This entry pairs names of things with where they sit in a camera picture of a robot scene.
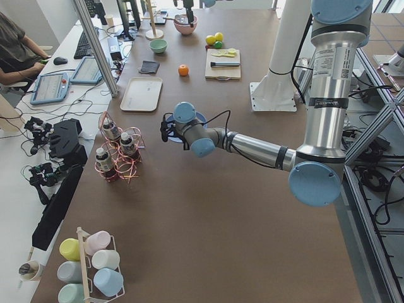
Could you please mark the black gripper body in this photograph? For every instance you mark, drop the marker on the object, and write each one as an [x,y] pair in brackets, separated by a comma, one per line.
[180,137]
[189,10]

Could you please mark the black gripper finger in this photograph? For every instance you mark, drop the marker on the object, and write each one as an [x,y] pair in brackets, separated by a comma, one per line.
[190,17]

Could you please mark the blue plate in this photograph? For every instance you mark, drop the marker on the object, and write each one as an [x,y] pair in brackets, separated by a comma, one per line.
[202,118]

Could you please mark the orange fruit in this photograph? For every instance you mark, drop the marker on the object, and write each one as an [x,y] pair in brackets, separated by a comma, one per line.
[183,70]

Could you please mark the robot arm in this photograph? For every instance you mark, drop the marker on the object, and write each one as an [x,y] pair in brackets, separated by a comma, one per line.
[207,3]
[315,168]

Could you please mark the metal ice scoop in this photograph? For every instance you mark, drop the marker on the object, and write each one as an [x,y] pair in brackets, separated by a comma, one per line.
[181,19]

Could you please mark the pink bowl with ice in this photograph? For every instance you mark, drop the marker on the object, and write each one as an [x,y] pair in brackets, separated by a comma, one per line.
[185,29]

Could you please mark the whole lemon two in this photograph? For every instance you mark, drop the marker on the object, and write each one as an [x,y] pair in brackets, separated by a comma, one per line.
[218,36]

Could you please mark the green lime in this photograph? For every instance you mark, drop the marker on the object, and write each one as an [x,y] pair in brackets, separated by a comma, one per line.
[218,45]

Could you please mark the wooden cup tree stand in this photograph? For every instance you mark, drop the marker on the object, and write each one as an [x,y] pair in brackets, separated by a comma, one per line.
[154,33]

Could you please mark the green bowl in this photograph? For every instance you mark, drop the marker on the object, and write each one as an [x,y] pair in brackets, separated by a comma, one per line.
[158,46]

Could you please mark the cream rabbit tray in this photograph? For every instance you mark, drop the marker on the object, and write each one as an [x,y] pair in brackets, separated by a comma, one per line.
[141,95]

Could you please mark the tea bottle two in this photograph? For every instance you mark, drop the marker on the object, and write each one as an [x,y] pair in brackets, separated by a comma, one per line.
[128,147]

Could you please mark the yellow plastic knife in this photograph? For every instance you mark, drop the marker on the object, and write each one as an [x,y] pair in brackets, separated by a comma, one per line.
[224,54]

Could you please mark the wooden cutting board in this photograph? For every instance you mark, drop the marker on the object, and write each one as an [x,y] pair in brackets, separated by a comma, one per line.
[231,73]

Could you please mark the grey folded cloth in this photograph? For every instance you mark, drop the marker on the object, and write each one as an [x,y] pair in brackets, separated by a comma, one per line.
[149,67]

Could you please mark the tea bottle one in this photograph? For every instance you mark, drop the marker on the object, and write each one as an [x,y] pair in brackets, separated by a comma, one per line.
[112,132]

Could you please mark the tea bottle three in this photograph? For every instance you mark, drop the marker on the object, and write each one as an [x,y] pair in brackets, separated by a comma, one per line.
[105,165]

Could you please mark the teach pendant far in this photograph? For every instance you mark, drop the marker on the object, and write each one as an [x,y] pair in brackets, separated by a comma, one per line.
[87,72]

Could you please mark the teach pendant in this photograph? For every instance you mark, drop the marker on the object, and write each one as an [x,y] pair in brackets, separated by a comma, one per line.
[87,72]
[50,88]

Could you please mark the black keyboard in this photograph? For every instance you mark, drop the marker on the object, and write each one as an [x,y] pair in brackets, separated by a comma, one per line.
[83,48]

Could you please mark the teach pendant near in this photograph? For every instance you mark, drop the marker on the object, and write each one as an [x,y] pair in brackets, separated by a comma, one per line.
[50,88]

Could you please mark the pink cup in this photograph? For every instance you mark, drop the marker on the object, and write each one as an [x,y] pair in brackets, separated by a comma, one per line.
[97,241]

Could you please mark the black computer mouse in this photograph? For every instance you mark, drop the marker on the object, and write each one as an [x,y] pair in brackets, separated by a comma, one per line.
[60,61]

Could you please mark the wooden cup rack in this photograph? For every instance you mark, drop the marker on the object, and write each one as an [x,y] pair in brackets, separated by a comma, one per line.
[91,293]

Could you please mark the white cup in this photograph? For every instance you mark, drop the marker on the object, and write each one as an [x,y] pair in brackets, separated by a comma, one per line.
[106,259]

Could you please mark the yellow cup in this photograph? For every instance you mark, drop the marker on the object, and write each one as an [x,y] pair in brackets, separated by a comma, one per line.
[70,249]

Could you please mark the blue cup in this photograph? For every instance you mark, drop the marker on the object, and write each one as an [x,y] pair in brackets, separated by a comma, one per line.
[108,281]

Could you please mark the seated person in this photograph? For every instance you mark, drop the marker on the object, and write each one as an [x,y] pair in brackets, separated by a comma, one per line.
[21,58]

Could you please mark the grey cup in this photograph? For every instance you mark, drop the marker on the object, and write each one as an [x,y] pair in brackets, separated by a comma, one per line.
[70,272]

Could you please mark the green cup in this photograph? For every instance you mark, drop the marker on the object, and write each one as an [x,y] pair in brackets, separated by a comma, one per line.
[71,293]

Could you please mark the paper cup with utensils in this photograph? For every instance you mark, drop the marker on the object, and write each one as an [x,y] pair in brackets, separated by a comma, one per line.
[31,271]

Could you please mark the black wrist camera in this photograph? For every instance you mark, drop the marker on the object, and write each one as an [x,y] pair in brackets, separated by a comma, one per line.
[167,127]

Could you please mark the copper wire bottle rack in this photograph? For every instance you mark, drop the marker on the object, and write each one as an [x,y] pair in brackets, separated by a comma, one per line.
[125,165]

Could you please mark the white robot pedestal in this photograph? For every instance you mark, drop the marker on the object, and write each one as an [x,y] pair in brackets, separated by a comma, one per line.
[275,92]

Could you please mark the aluminium frame post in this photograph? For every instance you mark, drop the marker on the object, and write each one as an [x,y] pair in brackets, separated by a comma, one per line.
[88,28]

